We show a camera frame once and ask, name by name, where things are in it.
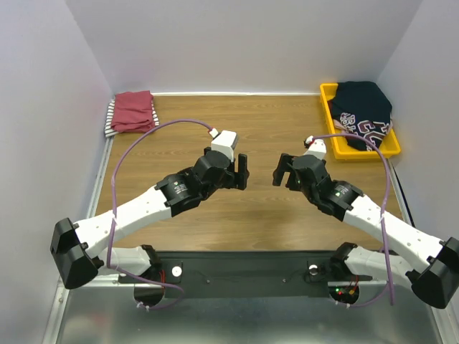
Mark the aluminium frame rail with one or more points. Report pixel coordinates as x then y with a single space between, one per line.
61 295

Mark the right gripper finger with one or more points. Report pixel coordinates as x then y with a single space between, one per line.
282 167
292 181

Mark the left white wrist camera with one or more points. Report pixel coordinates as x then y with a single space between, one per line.
225 143

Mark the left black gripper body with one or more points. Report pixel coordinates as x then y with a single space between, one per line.
224 183

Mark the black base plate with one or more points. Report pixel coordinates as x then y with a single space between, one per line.
247 274

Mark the folded red tank top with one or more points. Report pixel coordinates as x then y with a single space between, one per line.
130 100

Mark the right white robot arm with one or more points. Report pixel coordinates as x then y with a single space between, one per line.
424 263

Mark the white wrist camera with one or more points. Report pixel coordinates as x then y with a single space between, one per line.
315 147
225 143

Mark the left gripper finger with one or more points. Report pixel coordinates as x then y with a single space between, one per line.
242 172
232 176

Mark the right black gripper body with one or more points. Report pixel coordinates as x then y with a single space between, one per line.
289 171

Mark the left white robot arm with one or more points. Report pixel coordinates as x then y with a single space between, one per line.
83 248

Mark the navy basketball jersey 23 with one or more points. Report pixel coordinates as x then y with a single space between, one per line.
362 109

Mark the folded striped tank top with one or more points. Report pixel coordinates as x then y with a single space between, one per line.
108 122

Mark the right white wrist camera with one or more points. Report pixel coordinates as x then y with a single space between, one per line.
315 147

